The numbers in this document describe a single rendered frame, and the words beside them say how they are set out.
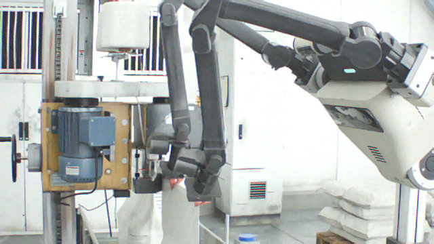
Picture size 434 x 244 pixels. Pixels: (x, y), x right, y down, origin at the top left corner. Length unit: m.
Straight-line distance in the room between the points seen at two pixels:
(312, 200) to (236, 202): 1.28
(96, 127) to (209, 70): 0.56
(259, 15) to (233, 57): 4.56
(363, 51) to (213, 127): 0.44
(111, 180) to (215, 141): 0.71
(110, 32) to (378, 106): 0.90
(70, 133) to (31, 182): 2.98
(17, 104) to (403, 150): 3.67
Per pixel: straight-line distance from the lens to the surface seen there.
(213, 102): 1.52
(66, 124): 1.98
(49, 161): 2.17
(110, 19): 2.00
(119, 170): 2.20
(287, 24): 1.40
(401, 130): 1.64
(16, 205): 4.97
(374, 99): 1.59
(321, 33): 1.41
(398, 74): 1.47
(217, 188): 1.76
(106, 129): 1.92
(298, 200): 6.95
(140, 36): 2.00
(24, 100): 4.87
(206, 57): 1.45
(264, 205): 6.16
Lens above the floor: 1.41
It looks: 4 degrees down
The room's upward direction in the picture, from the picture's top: 1 degrees clockwise
